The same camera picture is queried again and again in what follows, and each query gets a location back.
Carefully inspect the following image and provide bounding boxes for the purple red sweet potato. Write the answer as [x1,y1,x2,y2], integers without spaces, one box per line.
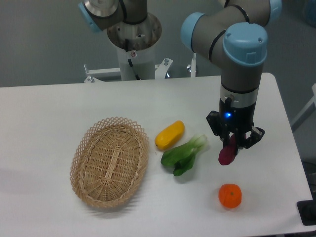
[218,134,243,165]

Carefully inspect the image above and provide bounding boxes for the white frame at right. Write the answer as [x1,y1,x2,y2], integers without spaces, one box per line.
[290,84,316,132]

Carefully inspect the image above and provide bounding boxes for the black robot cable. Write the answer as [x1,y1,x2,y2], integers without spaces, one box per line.
[124,39,141,81]

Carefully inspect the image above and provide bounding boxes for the woven wicker oval basket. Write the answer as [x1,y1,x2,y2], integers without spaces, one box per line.
[70,117,149,208]

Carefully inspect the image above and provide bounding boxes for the orange tangerine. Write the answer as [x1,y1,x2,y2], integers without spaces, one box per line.
[218,184,242,208]

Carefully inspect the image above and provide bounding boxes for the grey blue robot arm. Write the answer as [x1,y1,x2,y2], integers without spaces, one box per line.
[79,0,282,154]

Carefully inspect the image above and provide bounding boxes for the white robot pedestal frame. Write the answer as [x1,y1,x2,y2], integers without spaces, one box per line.
[83,40,198,83]

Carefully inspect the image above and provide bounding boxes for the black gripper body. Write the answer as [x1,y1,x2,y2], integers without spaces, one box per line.
[206,97,265,149]

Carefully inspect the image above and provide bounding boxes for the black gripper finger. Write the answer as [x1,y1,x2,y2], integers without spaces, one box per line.
[235,128,243,156]
[222,124,230,149]

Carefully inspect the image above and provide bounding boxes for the black device at table edge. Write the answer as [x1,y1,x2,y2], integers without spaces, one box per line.
[297,200,316,226]

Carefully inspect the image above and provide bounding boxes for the green bok choy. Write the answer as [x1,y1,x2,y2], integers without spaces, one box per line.
[160,134,208,176]

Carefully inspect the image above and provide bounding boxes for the yellow mango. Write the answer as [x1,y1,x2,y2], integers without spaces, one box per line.
[155,120,185,150]

